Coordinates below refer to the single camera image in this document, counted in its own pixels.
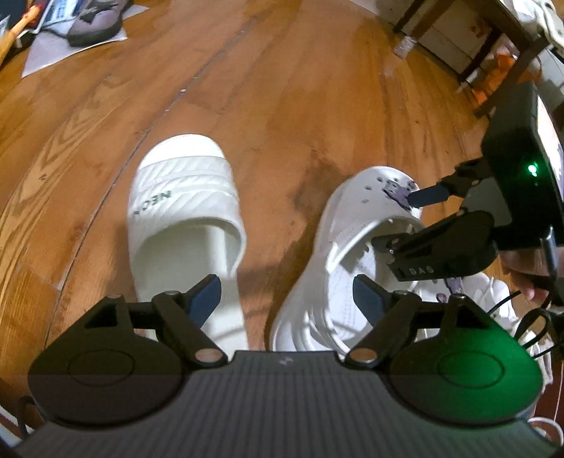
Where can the orange wooden stick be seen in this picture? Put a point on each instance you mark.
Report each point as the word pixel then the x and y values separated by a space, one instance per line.
pixel 17 31

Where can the white cloth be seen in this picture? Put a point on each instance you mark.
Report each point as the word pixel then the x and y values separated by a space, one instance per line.
pixel 542 17

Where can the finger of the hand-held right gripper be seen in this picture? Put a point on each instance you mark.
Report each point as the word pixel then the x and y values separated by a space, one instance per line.
pixel 425 197
pixel 396 243

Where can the person's right hand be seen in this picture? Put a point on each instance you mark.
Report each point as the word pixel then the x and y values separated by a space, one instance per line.
pixel 524 268

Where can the white clog purple charms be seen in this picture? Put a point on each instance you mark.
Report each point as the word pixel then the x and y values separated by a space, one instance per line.
pixel 348 211
pixel 498 299

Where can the pale wooden cabinet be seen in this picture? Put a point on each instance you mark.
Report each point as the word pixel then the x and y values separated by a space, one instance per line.
pixel 445 31

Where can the orange bag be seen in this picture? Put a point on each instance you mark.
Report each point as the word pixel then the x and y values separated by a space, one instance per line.
pixel 493 66

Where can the blue and white packet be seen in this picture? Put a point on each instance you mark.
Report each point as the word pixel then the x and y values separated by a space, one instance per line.
pixel 57 13

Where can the white paper sheet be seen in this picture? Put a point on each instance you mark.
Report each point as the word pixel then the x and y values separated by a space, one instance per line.
pixel 53 53

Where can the grey chair leg sock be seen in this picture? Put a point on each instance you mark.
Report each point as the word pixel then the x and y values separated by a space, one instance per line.
pixel 403 46

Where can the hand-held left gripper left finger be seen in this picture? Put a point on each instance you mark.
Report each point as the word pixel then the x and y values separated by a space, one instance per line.
pixel 205 299

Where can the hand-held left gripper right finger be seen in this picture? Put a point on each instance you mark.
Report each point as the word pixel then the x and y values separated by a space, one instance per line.
pixel 368 299

